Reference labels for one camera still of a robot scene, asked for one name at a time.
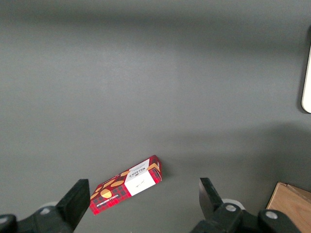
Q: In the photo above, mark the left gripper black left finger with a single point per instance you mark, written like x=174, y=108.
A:
x=73, y=206

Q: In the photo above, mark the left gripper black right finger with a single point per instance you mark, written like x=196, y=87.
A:
x=213, y=206

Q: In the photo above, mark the wooden drawer cabinet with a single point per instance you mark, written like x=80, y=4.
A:
x=291, y=208

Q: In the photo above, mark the red tartan shortbread cookie box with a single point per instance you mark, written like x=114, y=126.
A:
x=126, y=185

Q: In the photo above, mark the beige plastic tray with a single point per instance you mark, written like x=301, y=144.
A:
x=307, y=80

